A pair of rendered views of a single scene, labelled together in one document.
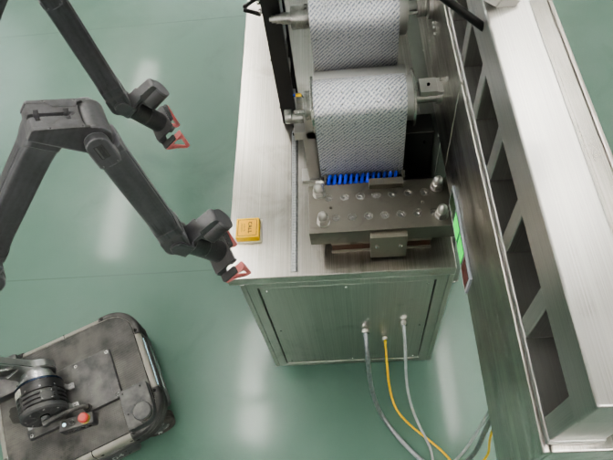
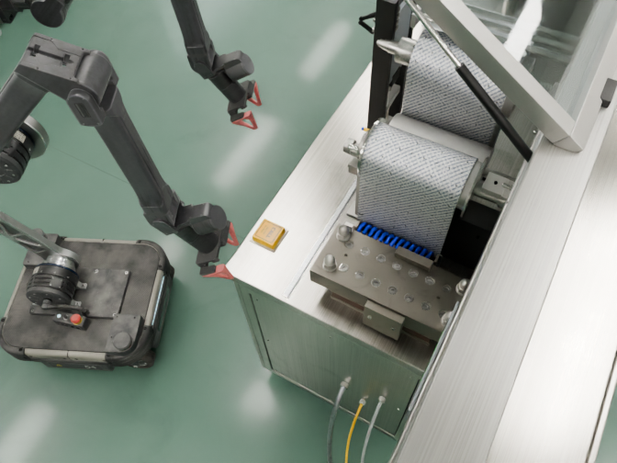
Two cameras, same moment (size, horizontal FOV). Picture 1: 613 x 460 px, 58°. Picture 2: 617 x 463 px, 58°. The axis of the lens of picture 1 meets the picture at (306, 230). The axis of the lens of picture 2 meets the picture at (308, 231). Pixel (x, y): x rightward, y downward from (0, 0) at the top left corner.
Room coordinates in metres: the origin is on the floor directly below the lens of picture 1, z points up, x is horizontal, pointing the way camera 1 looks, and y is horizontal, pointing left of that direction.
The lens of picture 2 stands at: (0.19, -0.28, 2.27)
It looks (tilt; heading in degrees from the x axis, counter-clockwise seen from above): 58 degrees down; 24
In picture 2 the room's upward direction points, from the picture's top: 4 degrees counter-clockwise
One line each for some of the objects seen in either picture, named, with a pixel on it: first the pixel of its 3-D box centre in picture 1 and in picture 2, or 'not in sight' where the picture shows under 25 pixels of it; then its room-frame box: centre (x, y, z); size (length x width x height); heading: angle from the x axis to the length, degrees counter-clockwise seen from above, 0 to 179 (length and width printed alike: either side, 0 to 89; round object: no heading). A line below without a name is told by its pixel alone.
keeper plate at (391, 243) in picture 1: (388, 245); (382, 321); (0.74, -0.22, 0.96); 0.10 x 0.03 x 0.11; 82
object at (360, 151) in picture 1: (361, 153); (401, 217); (0.96, -0.19, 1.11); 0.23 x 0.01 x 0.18; 82
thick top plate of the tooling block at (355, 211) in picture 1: (380, 211); (393, 283); (0.84, -0.21, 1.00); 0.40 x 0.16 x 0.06; 82
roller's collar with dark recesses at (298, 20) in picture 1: (301, 16); (410, 52); (1.29, -0.09, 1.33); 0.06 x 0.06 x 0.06; 82
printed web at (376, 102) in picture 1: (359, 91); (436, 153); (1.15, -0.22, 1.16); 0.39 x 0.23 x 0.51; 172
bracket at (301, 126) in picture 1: (306, 145); (360, 181); (1.08, -0.05, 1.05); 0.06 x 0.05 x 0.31; 82
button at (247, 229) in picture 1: (247, 229); (268, 233); (0.91, 0.17, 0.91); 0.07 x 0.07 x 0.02; 82
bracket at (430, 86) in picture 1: (431, 86); (498, 186); (0.99, -0.38, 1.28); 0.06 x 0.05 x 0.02; 82
